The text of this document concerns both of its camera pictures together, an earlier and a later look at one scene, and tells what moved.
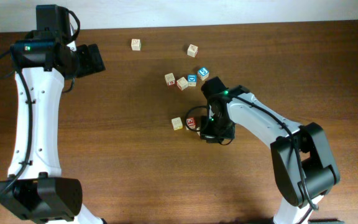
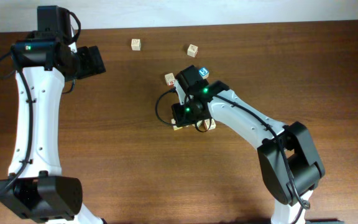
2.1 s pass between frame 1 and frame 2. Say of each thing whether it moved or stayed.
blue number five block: stayed
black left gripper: stayed
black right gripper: moved
